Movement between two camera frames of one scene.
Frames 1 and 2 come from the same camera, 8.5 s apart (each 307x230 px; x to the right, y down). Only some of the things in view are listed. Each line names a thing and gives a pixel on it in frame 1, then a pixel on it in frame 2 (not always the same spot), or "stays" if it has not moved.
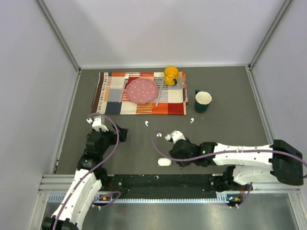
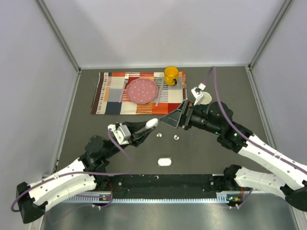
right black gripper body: [177, 156] to [190, 118]
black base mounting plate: [161, 186] stays
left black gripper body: [110, 139] to [133, 141]
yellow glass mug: [171, 75] stays
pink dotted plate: [142, 90] stays
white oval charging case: [164, 162] stays
